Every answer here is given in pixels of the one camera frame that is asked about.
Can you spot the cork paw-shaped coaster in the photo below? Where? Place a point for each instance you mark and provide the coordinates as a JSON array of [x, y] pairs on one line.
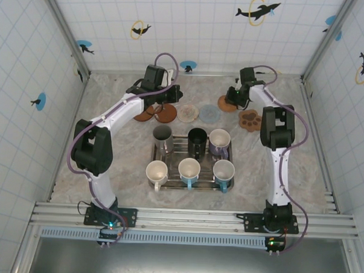
[[249, 121]]

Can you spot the beige woven round coaster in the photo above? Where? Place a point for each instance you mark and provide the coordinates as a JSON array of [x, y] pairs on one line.
[[187, 113]]

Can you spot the aluminium frame post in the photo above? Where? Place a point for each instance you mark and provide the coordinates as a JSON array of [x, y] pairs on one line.
[[329, 37], [66, 31]]

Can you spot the purple mug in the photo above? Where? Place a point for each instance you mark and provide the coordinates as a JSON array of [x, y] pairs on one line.
[[219, 138]]

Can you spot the grey metal panel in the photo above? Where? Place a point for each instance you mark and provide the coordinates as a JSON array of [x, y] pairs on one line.
[[194, 264]]

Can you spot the blue mug with flower print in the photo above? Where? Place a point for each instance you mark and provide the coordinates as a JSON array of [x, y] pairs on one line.
[[223, 170]]

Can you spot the blue-grey round coaster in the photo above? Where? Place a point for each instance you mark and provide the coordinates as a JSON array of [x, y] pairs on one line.
[[209, 113]]

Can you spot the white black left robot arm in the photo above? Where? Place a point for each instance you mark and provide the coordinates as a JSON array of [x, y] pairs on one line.
[[125, 114]]

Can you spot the dark brown round coaster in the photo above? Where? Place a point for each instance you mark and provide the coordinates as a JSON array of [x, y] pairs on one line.
[[170, 114]]

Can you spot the steel serving tray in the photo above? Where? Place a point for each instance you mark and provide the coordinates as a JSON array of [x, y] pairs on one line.
[[206, 181]]

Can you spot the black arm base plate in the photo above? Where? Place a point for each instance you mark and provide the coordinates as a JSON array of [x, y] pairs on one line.
[[250, 221], [127, 215]]

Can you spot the aluminium table side rail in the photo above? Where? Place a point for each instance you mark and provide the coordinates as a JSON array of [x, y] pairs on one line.
[[68, 137], [317, 133]]

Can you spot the shark blue circle sticker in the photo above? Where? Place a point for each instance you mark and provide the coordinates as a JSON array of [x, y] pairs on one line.
[[83, 44]]

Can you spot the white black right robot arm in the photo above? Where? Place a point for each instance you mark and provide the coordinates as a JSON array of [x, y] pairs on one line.
[[275, 183]]

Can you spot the blue patch sticker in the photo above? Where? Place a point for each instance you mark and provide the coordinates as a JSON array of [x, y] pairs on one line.
[[330, 19], [339, 36]]

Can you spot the aluminium frame leg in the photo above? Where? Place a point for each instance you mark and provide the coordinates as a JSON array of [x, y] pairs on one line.
[[353, 265], [26, 253]]

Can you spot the light blue mug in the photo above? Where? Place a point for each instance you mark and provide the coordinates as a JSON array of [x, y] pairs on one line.
[[189, 168]]

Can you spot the reddish brown round coaster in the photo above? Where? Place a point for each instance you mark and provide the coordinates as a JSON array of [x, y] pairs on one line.
[[142, 116]]

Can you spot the penguin blue circle sticker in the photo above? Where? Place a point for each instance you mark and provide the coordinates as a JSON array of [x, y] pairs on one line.
[[188, 65]]

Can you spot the orange woven rattan coaster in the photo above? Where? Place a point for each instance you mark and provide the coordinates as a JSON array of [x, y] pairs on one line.
[[222, 105]]

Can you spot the black mug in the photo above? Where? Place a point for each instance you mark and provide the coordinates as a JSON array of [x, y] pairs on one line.
[[196, 143]]

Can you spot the aluminium mounting rail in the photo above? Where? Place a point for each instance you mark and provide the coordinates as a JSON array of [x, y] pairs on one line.
[[196, 217]]

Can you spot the fish blue circle sticker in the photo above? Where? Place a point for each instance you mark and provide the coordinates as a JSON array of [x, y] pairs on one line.
[[41, 101]]

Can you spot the cream white mug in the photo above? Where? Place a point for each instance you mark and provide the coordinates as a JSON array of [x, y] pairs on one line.
[[157, 171]]

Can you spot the aluminium table back rail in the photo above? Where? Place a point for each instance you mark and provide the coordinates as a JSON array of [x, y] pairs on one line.
[[215, 74]]

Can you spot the stainless steel cup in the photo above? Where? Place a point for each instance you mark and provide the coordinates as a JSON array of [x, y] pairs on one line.
[[163, 147]]

